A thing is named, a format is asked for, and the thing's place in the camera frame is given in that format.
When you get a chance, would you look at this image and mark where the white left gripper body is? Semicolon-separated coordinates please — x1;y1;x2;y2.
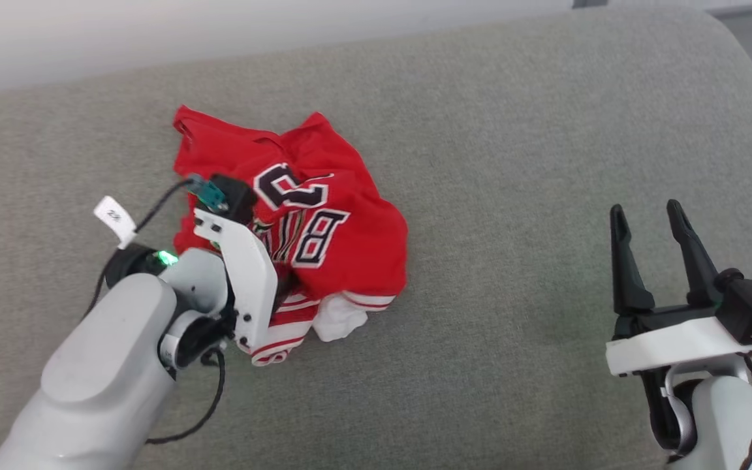
192;208;280;354

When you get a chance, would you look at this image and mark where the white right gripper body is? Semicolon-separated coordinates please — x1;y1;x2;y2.
605;303;752;452

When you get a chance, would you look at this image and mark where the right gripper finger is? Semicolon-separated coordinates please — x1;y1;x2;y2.
666;199;721;309
609;204;656;317

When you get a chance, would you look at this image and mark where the red Bulls 23 jersey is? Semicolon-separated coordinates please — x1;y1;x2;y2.
172;104;409;367

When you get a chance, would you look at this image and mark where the teal cable connector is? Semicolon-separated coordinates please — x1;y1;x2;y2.
186;175;228;212

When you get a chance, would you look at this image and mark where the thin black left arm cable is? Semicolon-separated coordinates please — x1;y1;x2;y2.
82;178;227;446

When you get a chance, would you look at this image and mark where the white paper cable tag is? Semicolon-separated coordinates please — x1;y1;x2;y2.
93;195;137;251

